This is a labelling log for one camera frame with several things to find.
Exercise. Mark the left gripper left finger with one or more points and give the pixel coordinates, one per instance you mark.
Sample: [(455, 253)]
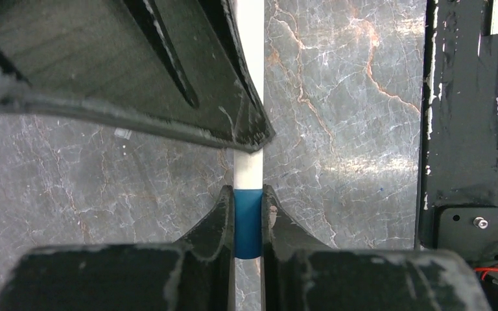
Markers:
[(194, 272)]

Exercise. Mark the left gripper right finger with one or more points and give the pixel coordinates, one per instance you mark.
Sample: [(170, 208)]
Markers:
[(299, 272)]

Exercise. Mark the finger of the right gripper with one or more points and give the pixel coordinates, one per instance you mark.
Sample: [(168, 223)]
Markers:
[(174, 69)]

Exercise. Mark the teal cap marker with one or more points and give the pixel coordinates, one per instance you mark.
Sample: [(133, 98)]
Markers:
[(248, 168)]

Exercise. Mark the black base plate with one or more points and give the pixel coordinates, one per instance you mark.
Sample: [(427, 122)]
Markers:
[(457, 207)]

